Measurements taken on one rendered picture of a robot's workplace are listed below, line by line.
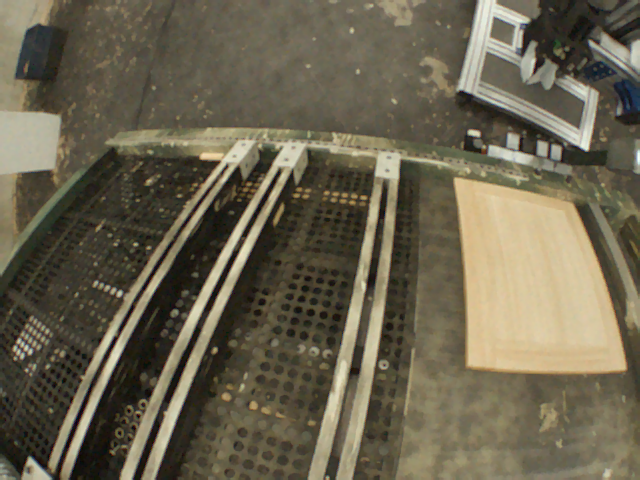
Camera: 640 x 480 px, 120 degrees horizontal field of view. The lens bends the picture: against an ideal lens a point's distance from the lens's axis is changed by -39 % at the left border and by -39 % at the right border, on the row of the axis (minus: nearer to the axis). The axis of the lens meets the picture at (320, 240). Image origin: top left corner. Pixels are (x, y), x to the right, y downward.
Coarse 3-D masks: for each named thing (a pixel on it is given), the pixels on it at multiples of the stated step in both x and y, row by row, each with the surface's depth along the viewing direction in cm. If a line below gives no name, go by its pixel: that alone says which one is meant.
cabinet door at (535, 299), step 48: (480, 192) 79; (528, 192) 79; (480, 240) 67; (528, 240) 66; (576, 240) 65; (480, 288) 58; (528, 288) 57; (576, 288) 56; (480, 336) 51; (528, 336) 50; (576, 336) 48
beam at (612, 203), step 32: (192, 128) 106; (224, 128) 103; (320, 160) 92; (352, 160) 89; (416, 160) 84; (480, 160) 84; (544, 192) 77; (576, 192) 74; (608, 192) 75; (608, 224) 75
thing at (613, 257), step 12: (588, 204) 72; (588, 216) 72; (600, 216) 68; (600, 228) 65; (600, 240) 65; (612, 240) 61; (612, 252) 59; (612, 264) 58; (624, 264) 55; (612, 276) 57; (624, 276) 53; (624, 288) 51; (624, 300) 50; (636, 300) 48; (624, 312) 49; (636, 312) 46; (636, 324) 44; (636, 336) 43; (636, 348) 42; (636, 360) 41; (636, 372) 39
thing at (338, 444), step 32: (384, 160) 80; (384, 192) 77; (384, 224) 65; (384, 256) 59; (384, 288) 54; (352, 320) 50; (352, 352) 46; (352, 384) 46; (352, 416) 39; (320, 448) 36; (352, 448) 36
